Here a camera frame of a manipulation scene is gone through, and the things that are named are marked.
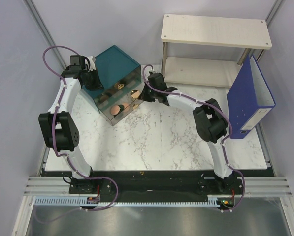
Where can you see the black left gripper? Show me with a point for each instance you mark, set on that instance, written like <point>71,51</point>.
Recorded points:
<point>98,85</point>

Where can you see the dark green puff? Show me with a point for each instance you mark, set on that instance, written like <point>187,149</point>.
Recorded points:
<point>122,107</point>

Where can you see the light blue cable duct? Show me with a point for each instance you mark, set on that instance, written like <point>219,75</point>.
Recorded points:
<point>87,202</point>

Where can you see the peach sponge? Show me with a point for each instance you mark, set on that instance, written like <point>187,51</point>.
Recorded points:
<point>128,107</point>
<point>115,110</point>

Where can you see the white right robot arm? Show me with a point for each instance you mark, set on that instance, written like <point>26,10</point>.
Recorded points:
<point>211,123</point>

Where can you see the blue lever arch binder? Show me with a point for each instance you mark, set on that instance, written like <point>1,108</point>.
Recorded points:
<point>249,99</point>

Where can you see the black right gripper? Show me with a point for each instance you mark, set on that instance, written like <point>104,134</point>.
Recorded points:
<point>143,96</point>

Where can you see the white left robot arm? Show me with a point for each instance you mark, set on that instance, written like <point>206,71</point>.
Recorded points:
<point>60,132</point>

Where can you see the teal drawer organizer box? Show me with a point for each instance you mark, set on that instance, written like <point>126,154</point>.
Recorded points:
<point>112,64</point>

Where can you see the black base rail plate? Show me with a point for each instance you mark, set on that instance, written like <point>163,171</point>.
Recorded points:
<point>127,187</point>

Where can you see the gold round jar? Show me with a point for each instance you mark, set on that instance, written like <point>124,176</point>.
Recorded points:
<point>134,94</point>

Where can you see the beige two-tier shelf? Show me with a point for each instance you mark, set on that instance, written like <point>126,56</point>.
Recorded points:
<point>209,51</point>

